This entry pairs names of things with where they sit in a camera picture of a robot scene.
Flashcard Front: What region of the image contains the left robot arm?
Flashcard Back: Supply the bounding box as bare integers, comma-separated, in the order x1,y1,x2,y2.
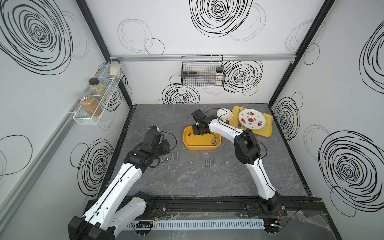
68,126,171,240

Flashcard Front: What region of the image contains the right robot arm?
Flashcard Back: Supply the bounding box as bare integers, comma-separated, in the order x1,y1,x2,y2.
192,109,281,216

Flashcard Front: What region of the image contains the yellow storage box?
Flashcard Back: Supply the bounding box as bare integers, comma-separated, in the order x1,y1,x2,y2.
183,126,222,151

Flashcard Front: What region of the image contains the orange white bowl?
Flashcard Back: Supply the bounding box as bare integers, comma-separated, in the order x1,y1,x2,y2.
217,108,233,122

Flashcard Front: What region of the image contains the watermelon pattern plate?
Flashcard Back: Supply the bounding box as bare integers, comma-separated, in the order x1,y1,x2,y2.
238,109,267,131

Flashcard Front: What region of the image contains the dark item in basket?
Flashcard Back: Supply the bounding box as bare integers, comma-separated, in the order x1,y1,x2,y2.
182,71,200,78

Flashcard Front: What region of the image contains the yellow serving tray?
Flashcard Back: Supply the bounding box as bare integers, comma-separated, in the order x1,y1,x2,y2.
229,106,273,137

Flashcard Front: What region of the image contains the brown spice jar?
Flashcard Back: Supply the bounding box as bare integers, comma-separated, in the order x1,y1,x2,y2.
79,92,102,117

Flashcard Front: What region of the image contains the green herb jar black lid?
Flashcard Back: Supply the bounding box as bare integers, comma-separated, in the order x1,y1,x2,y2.
89,78,109,102

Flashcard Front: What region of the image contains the white jar on shelf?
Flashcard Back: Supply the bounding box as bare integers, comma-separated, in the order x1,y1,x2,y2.
110,59,121,78

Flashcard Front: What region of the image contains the jar in wire basket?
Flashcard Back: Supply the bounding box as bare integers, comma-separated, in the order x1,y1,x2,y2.
215,67,224,87

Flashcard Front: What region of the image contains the black wire basket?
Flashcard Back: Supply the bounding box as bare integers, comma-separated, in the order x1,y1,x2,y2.
181,60,225,88

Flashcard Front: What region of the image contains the white wire wall shelf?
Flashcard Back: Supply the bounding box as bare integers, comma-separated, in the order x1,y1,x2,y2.
73,61,125,131

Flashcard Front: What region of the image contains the aluminium wall rail back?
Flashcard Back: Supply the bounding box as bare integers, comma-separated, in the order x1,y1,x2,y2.
110,54,296,62

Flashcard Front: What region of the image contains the aluminium wall rail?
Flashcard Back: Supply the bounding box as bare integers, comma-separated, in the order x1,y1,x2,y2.
1,100,80,229
110,54,296,62

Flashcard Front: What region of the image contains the white slotted cable duct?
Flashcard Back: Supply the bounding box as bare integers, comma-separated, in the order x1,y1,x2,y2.
125,219,265,231

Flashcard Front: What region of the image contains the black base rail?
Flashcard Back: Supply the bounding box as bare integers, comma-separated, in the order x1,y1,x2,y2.
136,196,326,220

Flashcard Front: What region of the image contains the black corner frame post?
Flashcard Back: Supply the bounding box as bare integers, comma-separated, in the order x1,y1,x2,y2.
268,0,336,108

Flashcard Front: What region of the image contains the left corner frame post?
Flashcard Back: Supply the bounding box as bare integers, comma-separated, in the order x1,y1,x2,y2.
76,0,136,110

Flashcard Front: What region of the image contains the aluminium wall rail left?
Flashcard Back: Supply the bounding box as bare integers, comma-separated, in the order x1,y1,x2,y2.
1,100,80,229

